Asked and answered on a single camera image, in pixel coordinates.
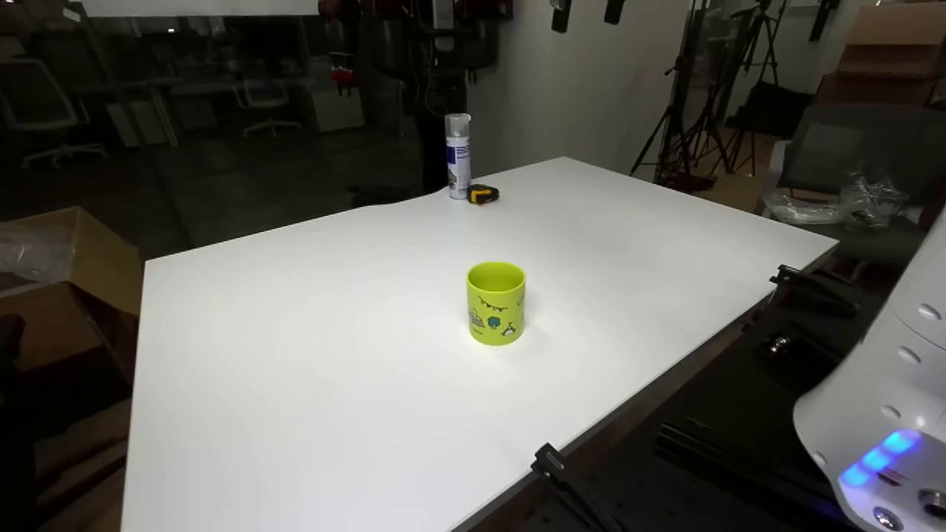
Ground lime green printed mug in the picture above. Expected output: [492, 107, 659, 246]
[464, 258, 529, 350]

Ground yellow black tape measure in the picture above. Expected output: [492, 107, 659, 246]
[464, 181, 502, 208]

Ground small black table clamp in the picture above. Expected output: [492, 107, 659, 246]
[529, 441, 604, 532]

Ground white office chair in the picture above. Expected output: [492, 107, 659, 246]
[0, 57, 109, 172]
[233, 73, 311, 143]

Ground black tripod stand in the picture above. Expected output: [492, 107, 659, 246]
[626, 0, 740, 193]

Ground black round knob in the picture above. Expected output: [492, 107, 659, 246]
[753, 327, 821, 375]

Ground long black table clamp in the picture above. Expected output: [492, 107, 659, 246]
[770, 259, 864, 319]

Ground clear plastic bag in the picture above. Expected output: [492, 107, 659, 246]
[759, 169, 917, 236]

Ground grey padded chair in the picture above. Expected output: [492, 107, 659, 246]
[780, 100, 946, 205]

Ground brown cardboard box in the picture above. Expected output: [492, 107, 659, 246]
[0, 205, 149, 400]

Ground stacked cardboard boxes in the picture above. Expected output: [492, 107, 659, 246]
[814, 0, 946, 113]

